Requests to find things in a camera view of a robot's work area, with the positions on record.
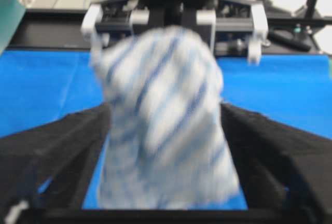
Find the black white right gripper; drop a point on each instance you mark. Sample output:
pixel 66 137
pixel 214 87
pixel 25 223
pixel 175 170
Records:
pixel 240 26

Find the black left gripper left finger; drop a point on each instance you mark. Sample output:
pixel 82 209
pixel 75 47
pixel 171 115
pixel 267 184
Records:
pixel 46 170

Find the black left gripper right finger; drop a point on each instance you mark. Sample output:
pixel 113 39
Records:
pixel 285 172

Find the white blue striped towel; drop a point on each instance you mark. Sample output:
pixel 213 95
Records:
pixel 166 147

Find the blue table cloth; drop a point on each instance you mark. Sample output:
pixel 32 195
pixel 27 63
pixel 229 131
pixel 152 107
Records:
pixel 38 88

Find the green backdrop sheet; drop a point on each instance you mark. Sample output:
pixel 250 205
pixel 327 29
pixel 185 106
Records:
pixel 11 14

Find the black aluminium frame rail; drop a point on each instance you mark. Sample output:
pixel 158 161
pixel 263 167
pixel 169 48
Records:
pixel 47 29

